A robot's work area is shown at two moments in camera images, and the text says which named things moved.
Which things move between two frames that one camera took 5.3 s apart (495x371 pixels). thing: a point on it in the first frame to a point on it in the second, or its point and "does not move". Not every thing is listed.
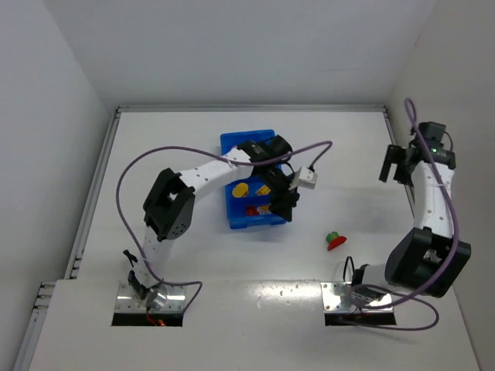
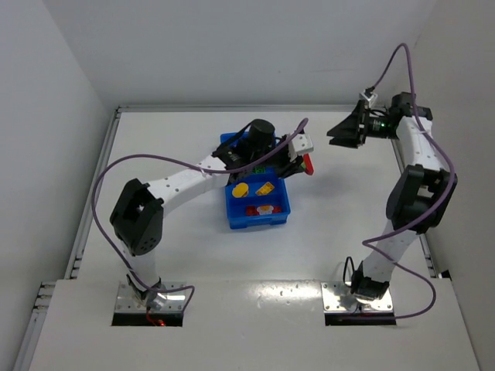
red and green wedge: x=336 y=243 to x=308 y=165
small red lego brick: x=252 y=210 does not move
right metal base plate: x=344 y=297 does not move
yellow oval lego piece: x=240 y=190 does not move
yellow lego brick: x=263 y=190 does not move
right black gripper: x=397 y=155 to x=360 y=124
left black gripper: x=284 y=199 to x=288 y=166
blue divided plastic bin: x=247 y=195 does not move
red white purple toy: x=264 y=210 does not move
